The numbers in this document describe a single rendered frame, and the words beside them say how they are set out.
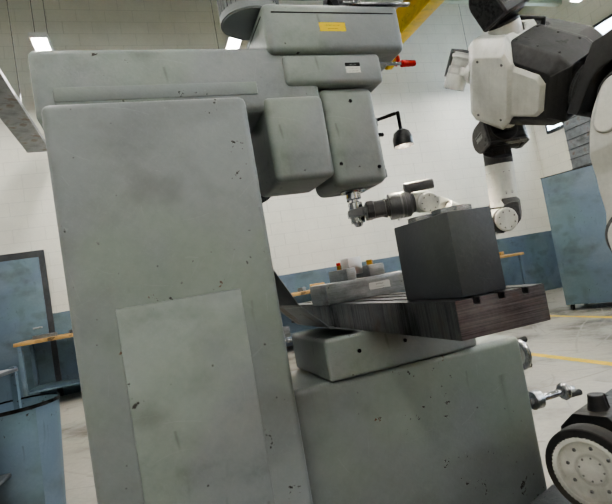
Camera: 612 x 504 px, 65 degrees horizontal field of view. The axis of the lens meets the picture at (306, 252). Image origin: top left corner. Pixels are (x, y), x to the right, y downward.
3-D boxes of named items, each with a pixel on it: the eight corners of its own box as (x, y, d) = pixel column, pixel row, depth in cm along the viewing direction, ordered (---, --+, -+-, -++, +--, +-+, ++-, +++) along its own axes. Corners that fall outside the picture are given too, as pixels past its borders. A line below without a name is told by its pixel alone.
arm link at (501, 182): (511, 228, 170) (502, 165, 169) (531, 227, 157) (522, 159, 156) (480, 233, 169) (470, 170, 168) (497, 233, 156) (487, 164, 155)
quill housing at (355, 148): (364, 194, 175) (348, 109, 177) (391, 180, 155) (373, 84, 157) (314, 200, 169) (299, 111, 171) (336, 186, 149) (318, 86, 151)
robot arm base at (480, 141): (523, 157, 163) (510, 134, 169) (538, 127, 152) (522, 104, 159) (481, 163, 162) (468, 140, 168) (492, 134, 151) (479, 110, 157)
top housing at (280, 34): (372, 84, 184) (364, 44, 185) (406, 50, 159) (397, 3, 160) (251, 89, 169) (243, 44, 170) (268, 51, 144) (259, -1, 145)
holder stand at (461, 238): (445, 292, 127) (431, 217, 128) (507, 288, 106) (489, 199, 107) (406, 300, 122) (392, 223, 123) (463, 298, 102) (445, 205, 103)
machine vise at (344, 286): (395, 289, 186) (390, 261, 186) (417, 287, 172) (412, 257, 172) (312, 306, 173) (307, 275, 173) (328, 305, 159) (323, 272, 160)
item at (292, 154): (311, 193, 171) (299, 122, 172) (336, 175, 148) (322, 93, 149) (259, 199, 165) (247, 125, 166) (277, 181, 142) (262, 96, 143)
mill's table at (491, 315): (339, 313, 222) (336, 295, 222) (552, 319, 104) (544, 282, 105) (291, 322, 214) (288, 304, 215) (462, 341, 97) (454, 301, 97)
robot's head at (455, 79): (473, 93, 156) (451, 88, 162) (483, 59, 152) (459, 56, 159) (461, 90, 152) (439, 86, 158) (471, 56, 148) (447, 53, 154)
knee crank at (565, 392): (573, 393, 167) (570, 376, 168) (588, 396, 162) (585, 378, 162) (523, 409, 160) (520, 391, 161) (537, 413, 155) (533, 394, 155)
